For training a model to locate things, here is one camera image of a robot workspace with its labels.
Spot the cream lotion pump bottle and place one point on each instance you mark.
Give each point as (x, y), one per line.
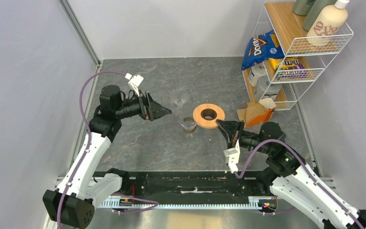
(327, 23)

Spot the round wooden dripper stand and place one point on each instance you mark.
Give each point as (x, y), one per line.
(206, 115)

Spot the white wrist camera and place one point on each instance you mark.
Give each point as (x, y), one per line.
(134, 82)
(232, 156)

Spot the clear glass dripper cone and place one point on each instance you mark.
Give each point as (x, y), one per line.
(179, 97)

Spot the white wire shelf rack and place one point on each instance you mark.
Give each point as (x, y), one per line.
(277, 15)

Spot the aluminium corner frame rail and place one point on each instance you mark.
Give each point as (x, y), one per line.
(79, 30)

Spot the grey green bottle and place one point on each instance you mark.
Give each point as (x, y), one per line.
(315, 11)

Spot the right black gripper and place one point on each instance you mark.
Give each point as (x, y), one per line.
(232, 136)

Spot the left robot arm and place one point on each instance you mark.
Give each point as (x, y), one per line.
(73, 202)

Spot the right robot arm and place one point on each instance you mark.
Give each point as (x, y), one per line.
(288, 175)

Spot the blue Doritos chip bag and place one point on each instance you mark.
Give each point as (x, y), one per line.
(260, 48)

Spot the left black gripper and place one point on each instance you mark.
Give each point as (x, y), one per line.
(150, 108)

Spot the yellow M&M candy bag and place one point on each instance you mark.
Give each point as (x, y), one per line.
(289, 68)

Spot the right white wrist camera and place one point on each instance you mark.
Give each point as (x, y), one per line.
(232, 156)

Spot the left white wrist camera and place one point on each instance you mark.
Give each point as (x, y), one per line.
(134, 82)

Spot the dark green bottle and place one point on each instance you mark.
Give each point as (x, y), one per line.
(302, 7)

